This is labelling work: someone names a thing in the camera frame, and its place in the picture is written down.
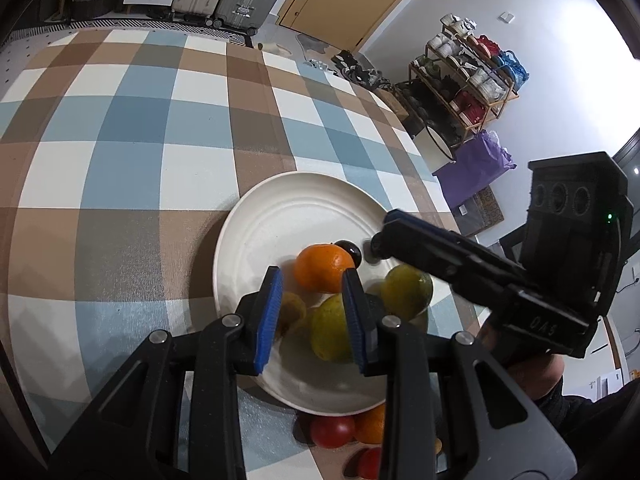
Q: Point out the large green citrus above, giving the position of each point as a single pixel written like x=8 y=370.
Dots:
x=330 y=327
x=407 y=292

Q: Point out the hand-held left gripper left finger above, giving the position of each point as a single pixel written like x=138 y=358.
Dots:
x=267 y=320

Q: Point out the cream round plate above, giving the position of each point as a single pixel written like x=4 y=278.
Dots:
x=280 y=220

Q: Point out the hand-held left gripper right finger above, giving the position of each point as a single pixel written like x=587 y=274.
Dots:
x=352 y=320

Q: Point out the rows of sneakers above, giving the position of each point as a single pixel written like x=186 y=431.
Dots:
x=482 y=82

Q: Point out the white light switch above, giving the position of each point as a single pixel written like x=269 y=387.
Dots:
x=507 y=17

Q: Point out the pile of dark shoes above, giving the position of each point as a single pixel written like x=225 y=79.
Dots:
x=357 y=71

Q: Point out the grey floor mat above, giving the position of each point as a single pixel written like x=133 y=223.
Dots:
x=311 y=46

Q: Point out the purple plastic bag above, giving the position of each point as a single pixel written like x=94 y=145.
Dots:
x=475 y=165

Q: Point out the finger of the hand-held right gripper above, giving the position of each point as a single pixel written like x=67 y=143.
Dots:
x=410 y=218
x=440 y=250

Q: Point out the wooden shoe rack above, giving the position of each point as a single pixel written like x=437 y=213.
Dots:
x=500 y=102

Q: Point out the orange mandarin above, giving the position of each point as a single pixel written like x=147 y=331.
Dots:
x=322 y=267
x=371 y=425

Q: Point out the person's right hand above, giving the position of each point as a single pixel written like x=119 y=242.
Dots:
x=535 y=375

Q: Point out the cardboard box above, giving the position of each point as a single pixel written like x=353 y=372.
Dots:
x=397 y=105

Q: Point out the white waste bin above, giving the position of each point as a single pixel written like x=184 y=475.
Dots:
x=437 y=147

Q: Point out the small yellow-brown fruit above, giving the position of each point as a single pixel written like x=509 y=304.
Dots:
x=290 y=312
x=438 y=445

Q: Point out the person's right forearm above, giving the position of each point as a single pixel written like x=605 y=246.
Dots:
x=600 y=425

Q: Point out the wooden door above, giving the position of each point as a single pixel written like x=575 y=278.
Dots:
x=345 y=0

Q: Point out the brown patterned doormat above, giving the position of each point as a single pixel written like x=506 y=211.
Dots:
x=487 y=205

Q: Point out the red tomato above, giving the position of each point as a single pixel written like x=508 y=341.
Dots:
x=371 y=464
x=332 y=430

